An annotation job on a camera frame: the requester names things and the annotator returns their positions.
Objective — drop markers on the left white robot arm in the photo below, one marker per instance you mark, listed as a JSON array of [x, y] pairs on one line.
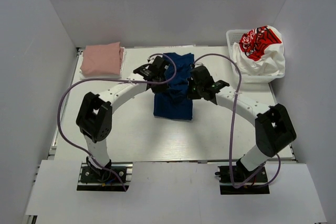
[[95, 115]]

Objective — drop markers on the white red print t shirt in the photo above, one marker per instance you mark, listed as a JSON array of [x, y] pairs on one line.
[[260, 52]]

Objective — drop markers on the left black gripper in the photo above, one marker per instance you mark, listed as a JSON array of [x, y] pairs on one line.
[[155, 90]]

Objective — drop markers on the white plastic basket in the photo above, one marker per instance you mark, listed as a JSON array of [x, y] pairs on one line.
[[235, 35]]

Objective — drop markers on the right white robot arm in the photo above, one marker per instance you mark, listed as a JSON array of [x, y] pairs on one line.
[[273, 127]]

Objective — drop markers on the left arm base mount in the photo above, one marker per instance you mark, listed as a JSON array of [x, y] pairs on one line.
[[90, 181]]

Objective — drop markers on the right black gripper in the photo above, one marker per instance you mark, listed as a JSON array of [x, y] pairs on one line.
[[191, 95]]

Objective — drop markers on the folded pink t shirt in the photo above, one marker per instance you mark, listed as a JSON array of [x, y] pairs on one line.
[[102, 60]]

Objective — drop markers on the blue t shirt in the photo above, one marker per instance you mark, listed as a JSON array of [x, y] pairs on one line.
[[173, 103]]

